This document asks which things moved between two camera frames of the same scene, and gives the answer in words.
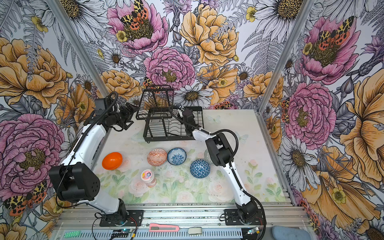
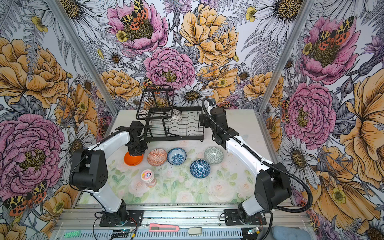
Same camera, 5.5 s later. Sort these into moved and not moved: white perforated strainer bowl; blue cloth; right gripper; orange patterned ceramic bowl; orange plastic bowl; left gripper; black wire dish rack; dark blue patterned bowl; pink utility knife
Moved: orange plastic bowl; right gripper; left gripper
Not moved: white perforated strainer bowl; pink utility knife; dark blue patterned bowl; blue cloth; orange patterned ceramic bowl; black wire dish rack
